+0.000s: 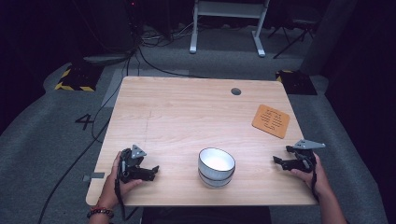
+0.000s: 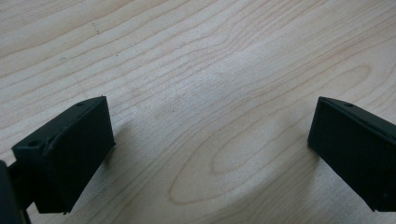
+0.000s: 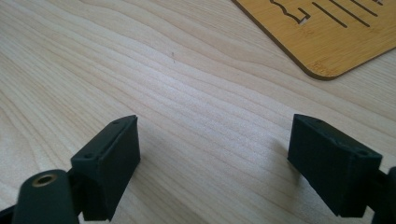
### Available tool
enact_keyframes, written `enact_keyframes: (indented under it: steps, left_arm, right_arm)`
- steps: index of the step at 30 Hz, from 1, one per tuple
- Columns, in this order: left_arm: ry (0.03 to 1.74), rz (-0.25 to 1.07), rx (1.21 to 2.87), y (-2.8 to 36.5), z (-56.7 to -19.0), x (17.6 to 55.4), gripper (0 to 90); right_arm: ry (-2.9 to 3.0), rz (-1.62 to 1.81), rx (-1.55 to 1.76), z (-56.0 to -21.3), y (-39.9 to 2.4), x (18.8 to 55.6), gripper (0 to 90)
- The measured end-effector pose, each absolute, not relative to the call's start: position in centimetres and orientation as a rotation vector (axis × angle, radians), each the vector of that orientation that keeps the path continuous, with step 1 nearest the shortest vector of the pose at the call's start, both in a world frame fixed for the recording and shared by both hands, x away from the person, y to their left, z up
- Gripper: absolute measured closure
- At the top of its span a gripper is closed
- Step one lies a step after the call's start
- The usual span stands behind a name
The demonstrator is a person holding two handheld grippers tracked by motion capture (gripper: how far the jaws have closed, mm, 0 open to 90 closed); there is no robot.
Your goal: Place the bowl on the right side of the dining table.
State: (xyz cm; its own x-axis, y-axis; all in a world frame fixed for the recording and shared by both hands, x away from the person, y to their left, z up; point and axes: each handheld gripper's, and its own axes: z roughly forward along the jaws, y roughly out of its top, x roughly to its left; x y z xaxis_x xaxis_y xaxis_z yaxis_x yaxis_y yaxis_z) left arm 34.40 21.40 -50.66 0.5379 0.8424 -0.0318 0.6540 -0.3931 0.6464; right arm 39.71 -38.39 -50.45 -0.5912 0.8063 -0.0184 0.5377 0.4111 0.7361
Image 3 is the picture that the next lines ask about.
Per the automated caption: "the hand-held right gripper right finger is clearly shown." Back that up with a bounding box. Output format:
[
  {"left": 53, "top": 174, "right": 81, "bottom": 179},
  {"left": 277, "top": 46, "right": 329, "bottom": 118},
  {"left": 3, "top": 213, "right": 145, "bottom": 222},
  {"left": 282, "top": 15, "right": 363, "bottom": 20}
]
[{"left": 287, "top": 113, "right": 383, "bottom": 218}]

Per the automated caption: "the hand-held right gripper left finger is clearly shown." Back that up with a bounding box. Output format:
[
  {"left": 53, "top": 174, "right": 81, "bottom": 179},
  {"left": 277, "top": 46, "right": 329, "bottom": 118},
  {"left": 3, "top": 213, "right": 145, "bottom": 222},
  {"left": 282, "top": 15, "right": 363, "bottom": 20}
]
[{"left": 70, "top": 114, "right": 141, "bottom": 222}]

